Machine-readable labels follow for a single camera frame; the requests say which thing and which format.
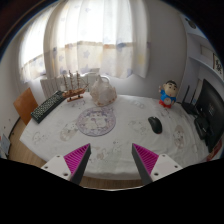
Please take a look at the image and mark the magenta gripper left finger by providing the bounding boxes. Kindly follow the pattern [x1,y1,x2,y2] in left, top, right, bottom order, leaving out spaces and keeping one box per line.
[42,144,91,185]

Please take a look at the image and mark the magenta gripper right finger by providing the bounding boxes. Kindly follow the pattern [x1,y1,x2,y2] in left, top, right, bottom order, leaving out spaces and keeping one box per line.
[132,144,182,185]

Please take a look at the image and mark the black computer mouse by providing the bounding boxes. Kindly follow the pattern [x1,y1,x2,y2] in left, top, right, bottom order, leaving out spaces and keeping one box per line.
[148,117,162,134]

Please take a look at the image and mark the white patterned tablecloth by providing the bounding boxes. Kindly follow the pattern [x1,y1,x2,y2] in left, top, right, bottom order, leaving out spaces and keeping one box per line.
[20,94,208,180]

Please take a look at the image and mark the black keyboard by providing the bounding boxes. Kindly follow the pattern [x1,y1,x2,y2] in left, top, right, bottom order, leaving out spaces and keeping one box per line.
[31,91,65,123]

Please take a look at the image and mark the black wifi router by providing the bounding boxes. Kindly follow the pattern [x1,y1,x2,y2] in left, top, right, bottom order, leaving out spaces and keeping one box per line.
[181,87,198,115]

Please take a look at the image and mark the black monitor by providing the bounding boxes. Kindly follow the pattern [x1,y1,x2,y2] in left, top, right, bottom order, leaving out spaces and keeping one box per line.
[194,79,224,152]

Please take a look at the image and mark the wooden model sailing ship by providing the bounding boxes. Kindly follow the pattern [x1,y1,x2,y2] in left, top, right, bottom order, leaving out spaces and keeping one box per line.
[63,72,89,102]

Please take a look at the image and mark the cartoon boy figurine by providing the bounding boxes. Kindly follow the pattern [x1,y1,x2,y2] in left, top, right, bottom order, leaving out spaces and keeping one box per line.
[159,80,178,108]

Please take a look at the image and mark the orange wooden chair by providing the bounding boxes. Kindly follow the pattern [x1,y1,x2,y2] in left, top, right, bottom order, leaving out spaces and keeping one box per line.
[13,88,38,125]

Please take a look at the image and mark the large white conch shell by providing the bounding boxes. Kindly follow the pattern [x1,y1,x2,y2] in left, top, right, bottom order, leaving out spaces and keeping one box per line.
[90,75,117,106]

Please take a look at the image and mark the white sheer curtain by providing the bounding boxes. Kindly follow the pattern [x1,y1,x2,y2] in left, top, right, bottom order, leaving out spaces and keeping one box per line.
[18,0,151,83]

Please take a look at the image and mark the white wall shelf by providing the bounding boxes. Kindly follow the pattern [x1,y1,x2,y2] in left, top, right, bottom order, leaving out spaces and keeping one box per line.
[186,28,224,80]

